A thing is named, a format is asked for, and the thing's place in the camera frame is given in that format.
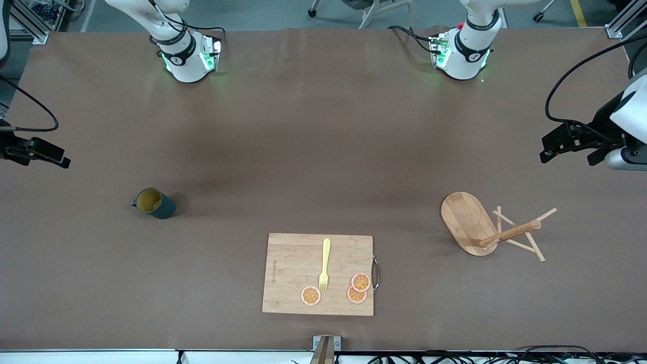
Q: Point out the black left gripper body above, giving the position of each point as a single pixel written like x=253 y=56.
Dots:
x=600 y=126

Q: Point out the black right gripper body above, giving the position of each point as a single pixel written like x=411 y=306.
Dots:
x=11 y=150

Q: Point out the teal mug yellow inside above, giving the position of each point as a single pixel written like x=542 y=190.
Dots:
x=164 y=207

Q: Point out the wooden mug tree rack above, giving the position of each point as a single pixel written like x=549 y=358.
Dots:
x=465 y=220

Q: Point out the grey office chair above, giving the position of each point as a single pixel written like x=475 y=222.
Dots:
x=365 y=21

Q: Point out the orange slice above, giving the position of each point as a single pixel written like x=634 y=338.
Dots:
x=311 y=296
x=361 y=282
x=355 y=297

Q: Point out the yellow plastic fork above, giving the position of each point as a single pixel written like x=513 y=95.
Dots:
x=326 y=253

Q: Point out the bamboo cutting board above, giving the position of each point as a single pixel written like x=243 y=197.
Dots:
x=293 y=273

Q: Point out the aluminium frame profile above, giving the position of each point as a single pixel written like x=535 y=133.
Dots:
x=614 y=30
x=35 y=33

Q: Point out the aluminium camera mast bracket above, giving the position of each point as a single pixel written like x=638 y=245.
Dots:
x=325 y=349

